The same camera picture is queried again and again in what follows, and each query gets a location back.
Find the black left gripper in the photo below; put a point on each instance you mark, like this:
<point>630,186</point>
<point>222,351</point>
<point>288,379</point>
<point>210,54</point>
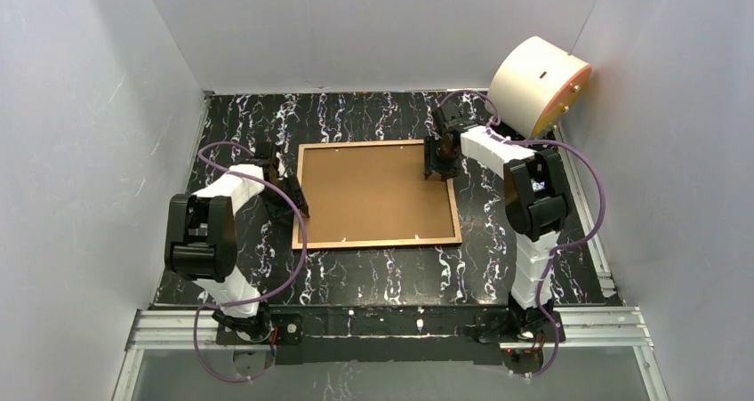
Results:
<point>289,188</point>

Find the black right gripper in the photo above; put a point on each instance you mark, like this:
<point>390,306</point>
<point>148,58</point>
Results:
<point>442,153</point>

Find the wooden picture frame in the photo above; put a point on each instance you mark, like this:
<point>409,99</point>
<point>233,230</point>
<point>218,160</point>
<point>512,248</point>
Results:
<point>377,244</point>

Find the brown backing board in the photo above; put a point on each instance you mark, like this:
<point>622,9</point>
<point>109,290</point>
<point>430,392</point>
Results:
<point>377,192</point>

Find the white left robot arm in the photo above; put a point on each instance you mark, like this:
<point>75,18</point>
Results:
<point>201,236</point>

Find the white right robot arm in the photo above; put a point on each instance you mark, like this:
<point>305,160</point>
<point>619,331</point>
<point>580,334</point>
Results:
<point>536,217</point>

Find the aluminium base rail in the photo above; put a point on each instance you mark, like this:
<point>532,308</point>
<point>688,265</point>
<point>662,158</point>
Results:
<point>389,353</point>

